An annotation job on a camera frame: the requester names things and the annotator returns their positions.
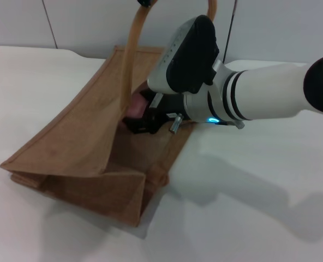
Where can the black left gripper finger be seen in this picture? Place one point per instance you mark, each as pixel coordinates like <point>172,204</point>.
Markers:
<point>144,2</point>

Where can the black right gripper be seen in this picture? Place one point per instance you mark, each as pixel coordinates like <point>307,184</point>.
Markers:
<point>167,109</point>

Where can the pink peach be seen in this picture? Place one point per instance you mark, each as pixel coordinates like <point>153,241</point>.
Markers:
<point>137,107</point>

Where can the brown jute handbag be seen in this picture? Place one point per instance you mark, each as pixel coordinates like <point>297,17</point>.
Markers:
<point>68,142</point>

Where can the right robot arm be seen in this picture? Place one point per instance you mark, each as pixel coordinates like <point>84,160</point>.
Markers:
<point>273,90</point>

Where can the silver knurled bolt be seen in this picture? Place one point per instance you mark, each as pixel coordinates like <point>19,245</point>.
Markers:
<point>240,125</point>
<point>176,122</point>

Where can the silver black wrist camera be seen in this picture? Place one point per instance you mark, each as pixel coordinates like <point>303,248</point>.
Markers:
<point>188,54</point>

